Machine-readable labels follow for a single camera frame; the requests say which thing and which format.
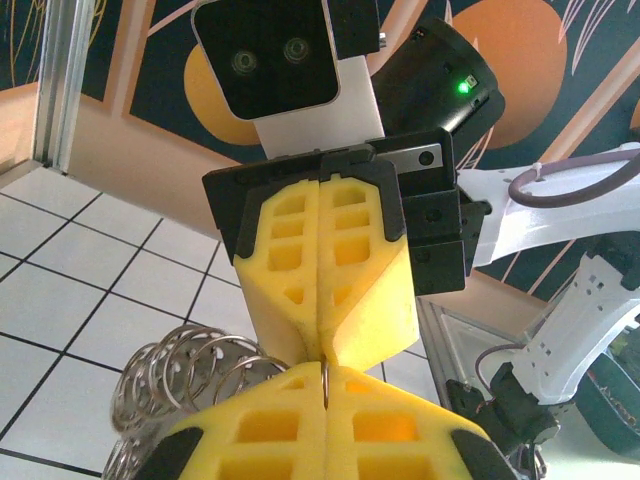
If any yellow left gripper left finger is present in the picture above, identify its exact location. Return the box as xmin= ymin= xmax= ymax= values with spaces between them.
xmin=144 ymin=362 xmax=329 ymax=480

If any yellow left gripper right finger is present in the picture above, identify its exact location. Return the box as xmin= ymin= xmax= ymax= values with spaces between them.
xmin=327 ymin=366 xmax=516 ymax=480

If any metal band of key rings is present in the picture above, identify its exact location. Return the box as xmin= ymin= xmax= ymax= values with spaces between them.
xmin=102 ymin=323 xmax=331 ymax=480

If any aluminium side rail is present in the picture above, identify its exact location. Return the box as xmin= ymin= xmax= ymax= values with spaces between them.
xmin=417 ymin=294 xmax=556 ymax=406

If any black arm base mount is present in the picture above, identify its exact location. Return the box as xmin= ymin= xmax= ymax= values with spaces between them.
xmin=444 ymin=360 xmax=561 ymax=451

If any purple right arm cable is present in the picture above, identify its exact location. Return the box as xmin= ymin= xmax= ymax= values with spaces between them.
xmin=507 ymin=147 xmax=640 ymax=207

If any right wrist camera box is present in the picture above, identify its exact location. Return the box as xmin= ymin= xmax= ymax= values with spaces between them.
xmin=191 ymin=0 xmax=386 ymax=161

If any aluminium corner post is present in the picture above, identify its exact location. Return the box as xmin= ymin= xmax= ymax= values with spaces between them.
xmin=32 ymin=0 xmax=97 ymax=175

